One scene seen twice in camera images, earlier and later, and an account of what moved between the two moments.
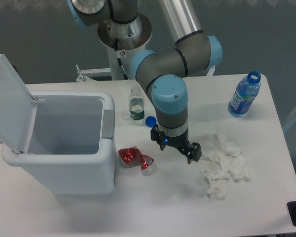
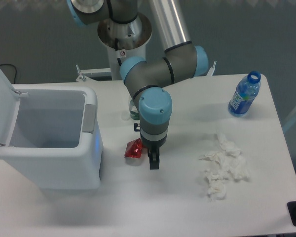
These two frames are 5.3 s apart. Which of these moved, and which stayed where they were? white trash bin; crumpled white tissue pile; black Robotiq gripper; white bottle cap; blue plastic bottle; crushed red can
Moved: crushed red can; black Robotiq gripper; white trash bin
Stayed: white bottle cap; blue plastic bottle; crumpled white tissue pile
